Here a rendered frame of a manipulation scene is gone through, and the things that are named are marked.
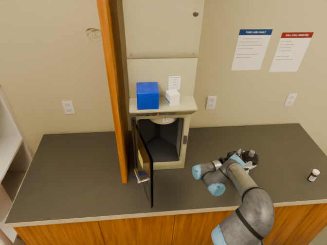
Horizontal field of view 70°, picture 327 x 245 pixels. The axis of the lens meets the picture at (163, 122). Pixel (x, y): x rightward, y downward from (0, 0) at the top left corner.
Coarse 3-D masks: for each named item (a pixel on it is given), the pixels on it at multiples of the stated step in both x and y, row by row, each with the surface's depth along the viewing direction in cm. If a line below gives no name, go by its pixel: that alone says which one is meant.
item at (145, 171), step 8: (136, 128) 116; (136, 136) 121; (136, 144) 126; (144, 144) 108; (136, 152) 132; (144, 152) 110; (136, 160) 139; (144, 160) 114; (136, 168) 146; (144, 168) 119; (144, 176) 124; (144, 184) 130
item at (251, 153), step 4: (244, 152) 134; (248, 152) 134; (252, 152) 130; (244, 156) 132; (248, 156) 131; (252, 156) 131; (256, 156) 132; (248, 160) 130; (252, 160) 129; (256, 160) 130
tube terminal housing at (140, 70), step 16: (128, 64) 105; (144, 64) 105; (160, 64) 106; (176, 64) 107; (192, 64) 108; (128, 80) 110; (144, 80) 111; (160, 80) 111; (192, 80) 113; (160, 96) 117
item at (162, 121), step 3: (153, 120) 132; (156, 120) 131; (159, 120) 130; (162, 120) 130; (165, 120) 130; (168, 120) 130; (171, 120) 131; (174, 120) 133; (159, 123) 131; (162, 123) 130; (165, 123) 131; (168, 123) 131
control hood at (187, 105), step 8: (184, 96) 118; (192, 96) 118; (136, 104) 112; (160, 104) 112; (184, 104) 113; (192, 104) 113; (136, 112) 108; (144, 112) 108; (152, 112) 109; (160, 112) 110; (168, 112) 112; (184, 112) 115; (192, 112) 116
